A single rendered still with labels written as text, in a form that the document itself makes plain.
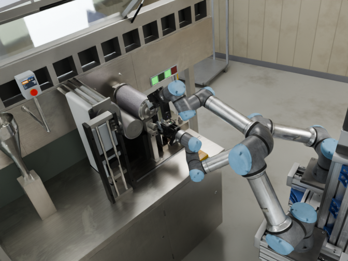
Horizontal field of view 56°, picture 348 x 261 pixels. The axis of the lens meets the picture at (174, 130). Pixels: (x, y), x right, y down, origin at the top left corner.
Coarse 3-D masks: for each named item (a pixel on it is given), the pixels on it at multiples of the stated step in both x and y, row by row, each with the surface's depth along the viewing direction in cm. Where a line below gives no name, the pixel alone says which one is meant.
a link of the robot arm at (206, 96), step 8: (208, 88) 164; (200, 96) 160; (208, 96) 159; (200, 104) 160; (208, 104) 158; (216, 104) 156; (224, 104) 155; (216, 112) 156; (224, 112) 153; (232, 112) 151; (224, 120) 154; (232, 120) 150; (240, 120) 148; (248, 120) 147; (240, 128) 148; (248, 128) 144; (256, 128) 142; (264, 128) 142; (264, 136) 138; (272, 144) 139
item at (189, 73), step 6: (192, 66) 272; (186, 72) 275; (192, 72) 275; (186, 78) 279; (192, 78) 278; (186, 84) 283; (192, 84) 282; (186, 90) 287; (192, 90) 285; (186, 96) 292; (192, 120) 304; (192, 126) 309
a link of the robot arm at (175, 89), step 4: (176, 80) 154; (168, 84) 156; (172, 84) 152; (176, 84) 153; (180, 84) 154; (164, 88) 160; (168, 88) 155; (172, 88) 152; (176, 88) 152; (180, 88) 153; (184, 88) 154; (164, 92) 159; (168, 92) 155; (172, 92) 153; (176, 92) 152; (180, 92) 153; (164, 96) 160; (168, 96) 158; (172, 96) 155; (176, 96) 155; (180, 96) 155; (172, 100) 156
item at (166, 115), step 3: (159, 102) 168; (162, 105) 168; (165, 105) 169; (168, 105) 171; (162, 108) 169; (165, 108) 170; (168, 108) 172; (162, 111) 171; (165, 111) 171; (168, 111) 172; (162, 114) 172; (165, 114) 171; (168, 114) 173; (162, 117) 173; (165, 117) 172; (168, 117) 173
